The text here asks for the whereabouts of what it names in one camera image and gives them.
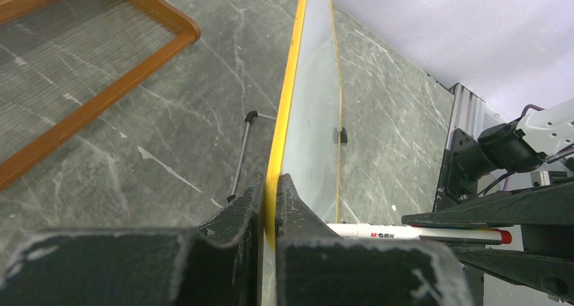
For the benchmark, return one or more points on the white red-ended marker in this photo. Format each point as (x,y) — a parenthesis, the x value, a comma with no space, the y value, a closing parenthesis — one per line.
(405,232)

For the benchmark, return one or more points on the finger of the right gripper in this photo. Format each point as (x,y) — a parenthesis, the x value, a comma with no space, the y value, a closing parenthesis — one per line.
(549,272)
(545,205)

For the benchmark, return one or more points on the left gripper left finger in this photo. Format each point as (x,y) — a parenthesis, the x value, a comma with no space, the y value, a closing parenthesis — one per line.
(218,262)

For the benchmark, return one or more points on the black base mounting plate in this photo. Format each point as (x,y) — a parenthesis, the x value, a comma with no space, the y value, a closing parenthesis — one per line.
(457,182)

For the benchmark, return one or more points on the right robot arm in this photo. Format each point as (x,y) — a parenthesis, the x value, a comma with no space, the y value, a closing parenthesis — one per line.
(523,146)

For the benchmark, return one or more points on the whiteboard wire stand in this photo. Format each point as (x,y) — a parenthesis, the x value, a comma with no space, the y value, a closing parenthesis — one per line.
(249,120)

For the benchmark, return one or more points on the wooden two-tier rack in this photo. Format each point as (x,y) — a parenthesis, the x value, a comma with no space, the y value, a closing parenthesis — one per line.
(64,62)

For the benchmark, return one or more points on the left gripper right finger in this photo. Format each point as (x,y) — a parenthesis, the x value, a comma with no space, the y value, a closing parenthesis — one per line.
(316,266)

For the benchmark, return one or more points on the yellow framed whiteboard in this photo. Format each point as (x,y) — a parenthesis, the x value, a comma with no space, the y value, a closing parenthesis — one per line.
(303,172)

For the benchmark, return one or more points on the aluminium rail frame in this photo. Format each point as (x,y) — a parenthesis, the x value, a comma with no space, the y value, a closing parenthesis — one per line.
(470,113)

